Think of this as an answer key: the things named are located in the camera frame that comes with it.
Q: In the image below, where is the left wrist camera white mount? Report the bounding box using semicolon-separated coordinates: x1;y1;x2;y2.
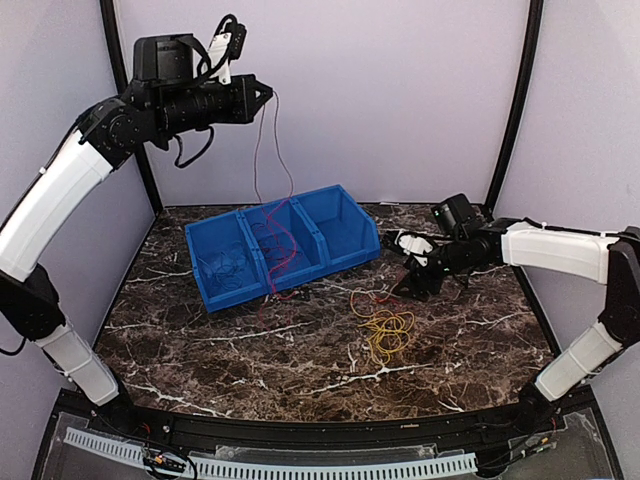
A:
206;14;247;85

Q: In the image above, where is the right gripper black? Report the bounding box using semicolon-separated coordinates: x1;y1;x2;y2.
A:
393;236;471;302

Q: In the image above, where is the left black frame post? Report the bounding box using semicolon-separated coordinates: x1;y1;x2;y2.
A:
98;0;163;216

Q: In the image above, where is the black frame post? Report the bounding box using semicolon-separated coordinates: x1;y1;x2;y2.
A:
484;0;544;213
98;0;163;216

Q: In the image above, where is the blue cable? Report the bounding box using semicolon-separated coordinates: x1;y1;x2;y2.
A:
197;242;251;294

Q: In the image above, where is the blue three-compartment plastic bin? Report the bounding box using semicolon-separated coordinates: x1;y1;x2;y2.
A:
185;185;381;313

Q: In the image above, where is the yellow cable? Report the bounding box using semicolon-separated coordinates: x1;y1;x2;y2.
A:
348;287;417;365

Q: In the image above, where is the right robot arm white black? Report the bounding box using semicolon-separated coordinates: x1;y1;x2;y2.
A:
382;194;639;434

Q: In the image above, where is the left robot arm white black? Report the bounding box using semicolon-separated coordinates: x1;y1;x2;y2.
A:
1;26;273;436

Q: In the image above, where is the white slotted cable duct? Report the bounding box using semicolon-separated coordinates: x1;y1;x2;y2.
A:
64;427;477;480

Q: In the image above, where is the black curved front rail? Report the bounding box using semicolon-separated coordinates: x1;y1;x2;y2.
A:
54;387;596;454

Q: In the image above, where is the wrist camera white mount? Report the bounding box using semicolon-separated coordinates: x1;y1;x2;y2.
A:
381;229;437;257
206;14;247;85

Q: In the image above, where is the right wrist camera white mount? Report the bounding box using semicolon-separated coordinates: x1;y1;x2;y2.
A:
381;229;437;257

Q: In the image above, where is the right black frame post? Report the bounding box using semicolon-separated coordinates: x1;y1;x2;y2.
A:
484;0;544;213

